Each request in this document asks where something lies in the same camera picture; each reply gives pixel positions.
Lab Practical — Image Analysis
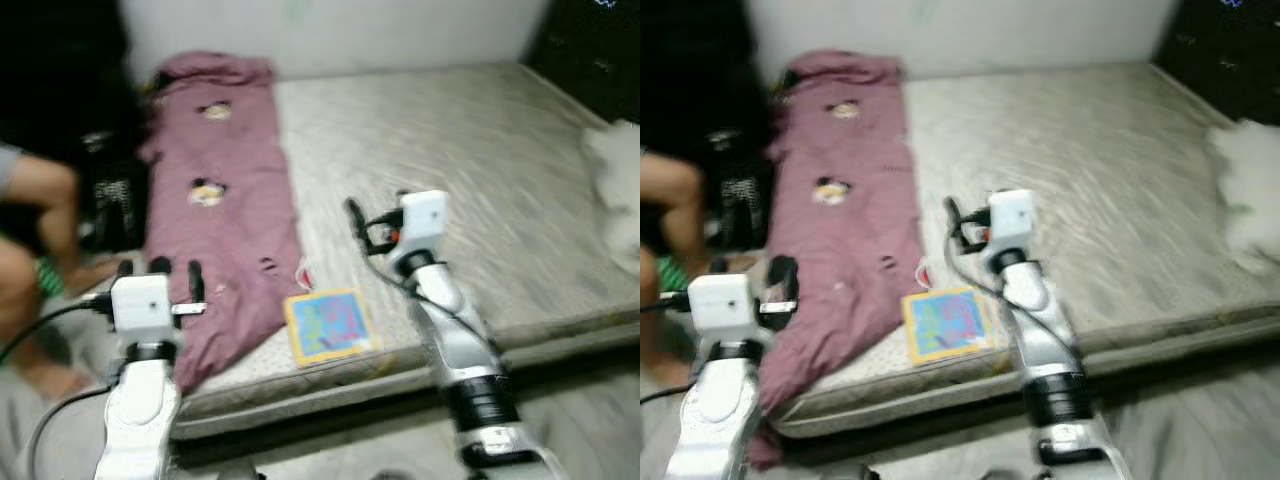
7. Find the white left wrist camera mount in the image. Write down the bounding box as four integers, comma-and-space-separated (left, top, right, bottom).
108, 272, 181, 346
688, 272, 767, 346

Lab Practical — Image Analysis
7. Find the green striped cloth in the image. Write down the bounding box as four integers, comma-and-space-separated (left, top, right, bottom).
655, 255, 693, 297
38, 257, 68, 298

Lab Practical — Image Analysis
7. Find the colourful yellow-edged book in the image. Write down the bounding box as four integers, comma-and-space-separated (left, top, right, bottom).
902, 286, 997, 369
283, 287, 374, 370

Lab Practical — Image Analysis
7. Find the person's bare leg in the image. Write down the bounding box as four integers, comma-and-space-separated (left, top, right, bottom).
0, 140, 83, 253
640, 250, 723, 386
640, 150, 703, 253
0, 235, 123, 401

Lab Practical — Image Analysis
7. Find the dark tufted headboard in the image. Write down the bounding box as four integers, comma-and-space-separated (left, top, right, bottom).
1155, 0, 1280, 127
525, 0, 641, 123

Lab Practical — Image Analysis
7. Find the pink cartoon print blanket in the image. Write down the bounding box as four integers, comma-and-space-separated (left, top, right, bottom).
140, 52, 307, 397
758, 50, 927, 471

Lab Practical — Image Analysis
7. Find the white pillow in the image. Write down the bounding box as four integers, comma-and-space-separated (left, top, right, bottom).
1205, 118, 1280, 277
583, 119, 641, 277

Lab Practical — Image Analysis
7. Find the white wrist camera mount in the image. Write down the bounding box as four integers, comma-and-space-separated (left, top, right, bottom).
398, 190, 448, 266
688, 272, 767, 346
985, 188, 1038, 266
108, 272, 181, 346

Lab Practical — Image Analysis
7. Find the white quilted mattress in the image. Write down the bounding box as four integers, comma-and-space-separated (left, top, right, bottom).
150, 62, 641, 441
770, 62, 1280, 441

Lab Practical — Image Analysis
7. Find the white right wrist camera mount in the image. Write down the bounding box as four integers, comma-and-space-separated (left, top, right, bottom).
398, 190, 448, 266
985, 188, 1038, 266

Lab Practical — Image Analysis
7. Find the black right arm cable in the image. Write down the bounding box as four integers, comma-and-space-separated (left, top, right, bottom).
360, 240, 481, 351
945, 235, 1061, 341

